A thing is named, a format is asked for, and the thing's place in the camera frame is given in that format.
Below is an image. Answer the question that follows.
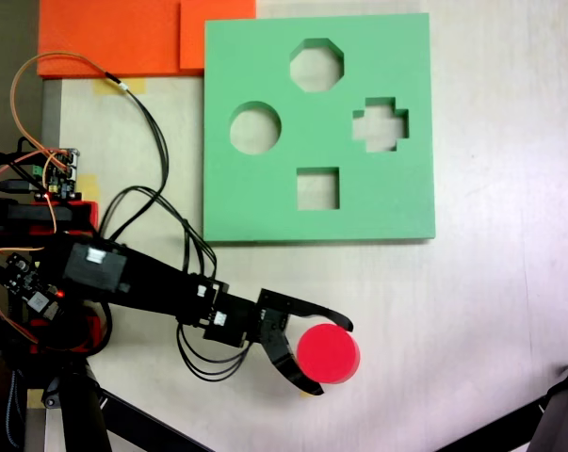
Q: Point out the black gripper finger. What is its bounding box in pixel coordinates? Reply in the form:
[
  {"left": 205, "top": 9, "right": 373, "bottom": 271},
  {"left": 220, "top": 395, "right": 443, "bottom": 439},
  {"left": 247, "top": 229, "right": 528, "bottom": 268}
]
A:
[
  {"left": 258, "top": 324, "right": 326, "bottom": 397},
  {"left": 283, "top": 295, "right": 355, "bottom": 333}
]

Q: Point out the red cylinder block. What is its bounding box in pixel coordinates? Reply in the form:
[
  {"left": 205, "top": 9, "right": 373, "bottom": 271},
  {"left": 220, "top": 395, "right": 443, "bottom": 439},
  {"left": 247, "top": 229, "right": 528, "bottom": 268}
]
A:
[{"left": 296, "top": 323, "right": 362, "bottom": 385}]

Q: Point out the green shape hole board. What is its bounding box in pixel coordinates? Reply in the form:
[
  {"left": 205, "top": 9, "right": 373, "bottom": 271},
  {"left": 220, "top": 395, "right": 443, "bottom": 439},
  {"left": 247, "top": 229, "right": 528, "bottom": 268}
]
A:
[{"left": 202, "top": 12, "right": 437, "bottom": 245}]

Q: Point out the large orange foam block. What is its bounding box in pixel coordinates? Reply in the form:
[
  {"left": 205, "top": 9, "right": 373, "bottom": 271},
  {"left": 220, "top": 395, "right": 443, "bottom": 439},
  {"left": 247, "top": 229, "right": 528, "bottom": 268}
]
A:
[{"left": 37, "top": 0, "right": 207, "bottom": 79}]

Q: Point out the black tripod leg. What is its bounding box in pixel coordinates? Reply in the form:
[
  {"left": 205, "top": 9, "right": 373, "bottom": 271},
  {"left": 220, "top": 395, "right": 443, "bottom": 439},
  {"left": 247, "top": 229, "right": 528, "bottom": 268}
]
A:
[
  {"left": 41, "top": 362, "right": 219, "bottom": 452},
  {"left": 433, "top": 352, "right": 568, "bottom": 452}
]

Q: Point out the black circuit board red LED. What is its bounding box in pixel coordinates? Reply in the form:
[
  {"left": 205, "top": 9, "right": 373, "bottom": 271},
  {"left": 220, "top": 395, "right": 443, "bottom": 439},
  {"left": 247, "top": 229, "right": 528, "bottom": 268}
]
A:
[{"left": 0, "top": 251, "right": 67, "bottom": 322}]

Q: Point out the circuit board green terminal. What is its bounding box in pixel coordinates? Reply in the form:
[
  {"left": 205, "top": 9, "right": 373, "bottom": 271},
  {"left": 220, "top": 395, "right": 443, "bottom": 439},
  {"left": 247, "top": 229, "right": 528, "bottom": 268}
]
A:
[{"left": 32, "top": 147, "right": 83, "bottom": 198}]

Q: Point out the wide yellow tape strip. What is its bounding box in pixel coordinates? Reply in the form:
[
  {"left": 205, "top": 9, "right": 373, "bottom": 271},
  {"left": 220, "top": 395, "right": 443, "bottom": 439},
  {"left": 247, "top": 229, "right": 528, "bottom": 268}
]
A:
[{"left": 92, "top": 77, "right": 148, "bottom": 96}]

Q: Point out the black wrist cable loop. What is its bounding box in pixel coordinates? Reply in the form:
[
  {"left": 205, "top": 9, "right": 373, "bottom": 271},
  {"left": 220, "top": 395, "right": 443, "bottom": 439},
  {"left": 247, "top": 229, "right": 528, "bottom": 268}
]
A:
[{"left": 175, "top": 322, "right": 252, "bottom": 381}]

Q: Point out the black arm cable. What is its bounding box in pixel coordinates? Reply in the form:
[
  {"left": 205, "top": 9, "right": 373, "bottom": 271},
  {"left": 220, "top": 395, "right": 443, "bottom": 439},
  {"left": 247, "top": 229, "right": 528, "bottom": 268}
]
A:
[{"left": 99, "top": 186, "right": 218, "bottom": 286}]

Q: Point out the long black cable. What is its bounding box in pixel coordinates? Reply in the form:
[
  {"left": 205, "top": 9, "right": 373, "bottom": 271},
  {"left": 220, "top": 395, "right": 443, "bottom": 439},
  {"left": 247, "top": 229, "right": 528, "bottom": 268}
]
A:
[{"left": 97, "top": 70, "right": 170, "bottom": 236}]

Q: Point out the braided black white cable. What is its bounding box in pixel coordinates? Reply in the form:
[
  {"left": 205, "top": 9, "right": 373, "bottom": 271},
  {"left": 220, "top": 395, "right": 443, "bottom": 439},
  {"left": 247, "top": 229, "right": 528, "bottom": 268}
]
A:
[{"left": 4, "top": 369, "right": 24, "bottom": 449}]

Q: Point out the long orange wire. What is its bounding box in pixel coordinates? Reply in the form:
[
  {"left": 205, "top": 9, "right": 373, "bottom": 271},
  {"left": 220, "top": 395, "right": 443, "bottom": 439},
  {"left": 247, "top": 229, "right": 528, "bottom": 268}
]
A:
[{"left": 9, "top": 50, "right": 125, "bottom": 166}]

